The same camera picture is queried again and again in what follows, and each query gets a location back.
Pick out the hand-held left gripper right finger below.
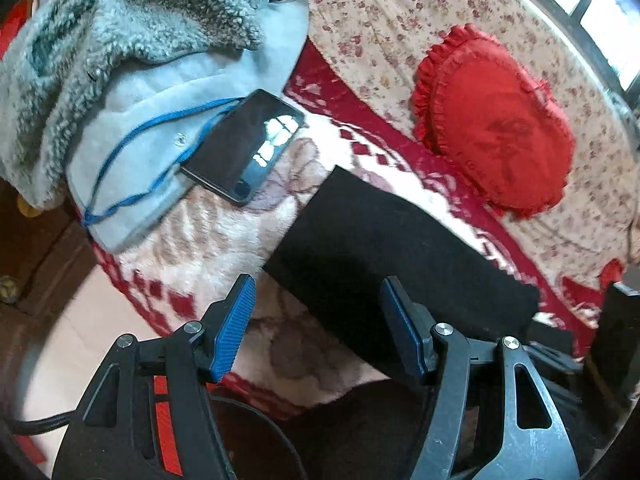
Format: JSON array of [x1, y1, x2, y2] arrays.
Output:
[[379, 276, 582, 480]]

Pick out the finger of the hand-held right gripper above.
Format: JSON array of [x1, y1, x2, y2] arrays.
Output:
[[582, 281, 640, 411]]

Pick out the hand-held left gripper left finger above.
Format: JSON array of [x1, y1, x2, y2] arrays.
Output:
[[52, 274, 257, 480]]

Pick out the black pants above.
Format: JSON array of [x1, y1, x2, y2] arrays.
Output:
[[262, 165, 576, 393]]

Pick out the red and white plush blanket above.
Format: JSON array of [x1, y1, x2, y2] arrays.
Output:
[[75, 40, 626, 421]]

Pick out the dark brown cloth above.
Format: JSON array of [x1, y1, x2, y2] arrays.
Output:
[[210, 379, 437, 480]]

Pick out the black smartphone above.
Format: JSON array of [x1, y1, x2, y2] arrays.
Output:
[[179, 88, 307, 207]]

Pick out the brown wooden furniture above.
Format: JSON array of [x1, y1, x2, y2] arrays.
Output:
[[0, 180, 97, 313]]

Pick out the red heart-shaped pillow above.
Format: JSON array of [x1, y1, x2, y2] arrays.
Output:
[[411, 24, 576, 220]]

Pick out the grey fleece-lined jacket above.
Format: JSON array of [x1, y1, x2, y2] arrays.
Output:
[[0, 0, 314, 256]]

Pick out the floral bed sheet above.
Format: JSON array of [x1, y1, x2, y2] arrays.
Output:
[[270, 0, 640, 283]]

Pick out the dark-framed window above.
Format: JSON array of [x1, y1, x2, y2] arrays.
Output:
[[470, 0, 640, 96]]

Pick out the black braided cable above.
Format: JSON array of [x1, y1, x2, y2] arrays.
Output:
[[4, 406, 77, 437]]

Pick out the blue cable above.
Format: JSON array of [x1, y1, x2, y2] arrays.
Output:
[[82, 97, 247, 227]]

